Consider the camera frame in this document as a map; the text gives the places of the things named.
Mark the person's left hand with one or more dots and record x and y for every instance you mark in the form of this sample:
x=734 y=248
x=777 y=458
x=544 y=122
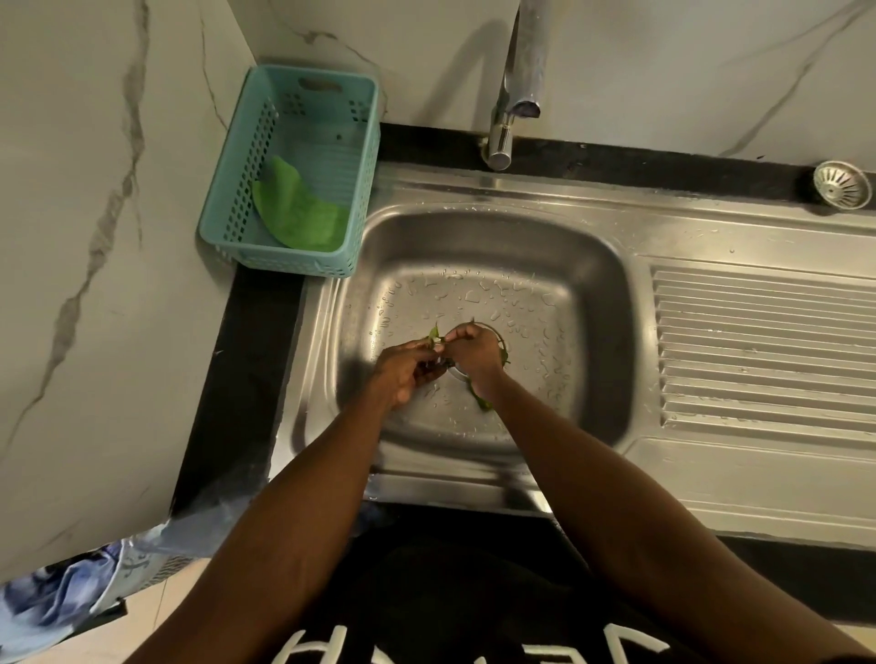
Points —
x=397 y=373

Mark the person's right hand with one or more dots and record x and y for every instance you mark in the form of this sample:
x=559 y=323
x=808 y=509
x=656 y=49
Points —
x=479 y=359

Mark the person's left fingers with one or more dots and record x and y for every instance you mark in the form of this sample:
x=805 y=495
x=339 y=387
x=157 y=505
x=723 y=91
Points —
x=421 y=356

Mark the person's right fingers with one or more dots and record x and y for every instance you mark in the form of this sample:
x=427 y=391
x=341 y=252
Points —
x=460 y=336

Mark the small green leaf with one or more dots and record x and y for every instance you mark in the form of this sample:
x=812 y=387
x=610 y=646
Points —
x=433 y=335

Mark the person's right forearm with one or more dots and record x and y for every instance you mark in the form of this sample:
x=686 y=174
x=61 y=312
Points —
x=636 y=520

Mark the person's left forearm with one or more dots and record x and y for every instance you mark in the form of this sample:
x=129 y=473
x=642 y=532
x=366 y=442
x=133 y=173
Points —
x=287 y=533

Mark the large green leaf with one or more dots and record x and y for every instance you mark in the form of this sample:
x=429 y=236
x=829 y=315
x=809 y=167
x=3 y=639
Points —
x=311 y=226
x=277 y=188

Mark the teal plastic basket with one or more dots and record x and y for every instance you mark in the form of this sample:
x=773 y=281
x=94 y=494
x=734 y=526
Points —
x=239 y=226

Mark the black shirt with white print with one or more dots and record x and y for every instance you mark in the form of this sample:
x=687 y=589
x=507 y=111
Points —
x=445 y=595

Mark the stainless steel sink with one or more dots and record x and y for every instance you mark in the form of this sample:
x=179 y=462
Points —
x=718 y=342

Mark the chrome faucet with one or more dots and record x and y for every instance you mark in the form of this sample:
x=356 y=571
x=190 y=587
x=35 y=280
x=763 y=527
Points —
x=523 y=75

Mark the round metal sink strainer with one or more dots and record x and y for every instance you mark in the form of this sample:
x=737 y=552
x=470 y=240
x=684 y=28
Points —
x=842 y=183

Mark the blue and white plastic bag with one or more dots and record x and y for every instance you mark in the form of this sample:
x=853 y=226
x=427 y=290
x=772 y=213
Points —
x=61 y=588

